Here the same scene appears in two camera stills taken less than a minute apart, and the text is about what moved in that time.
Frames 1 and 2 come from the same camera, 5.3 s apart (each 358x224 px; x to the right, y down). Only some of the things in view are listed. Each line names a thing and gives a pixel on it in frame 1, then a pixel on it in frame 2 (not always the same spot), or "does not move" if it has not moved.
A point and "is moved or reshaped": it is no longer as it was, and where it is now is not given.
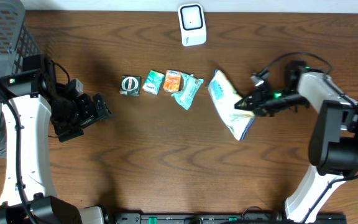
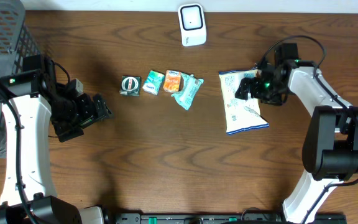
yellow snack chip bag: x=224 y=97 is moved or reshaped
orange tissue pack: x=172 y=81 does not move
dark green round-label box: x=130 y=86 does not move
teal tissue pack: x=153 y=81 does not move
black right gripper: x=257 y=102 → x=256 y=91
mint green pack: x=191 y=85 does not move
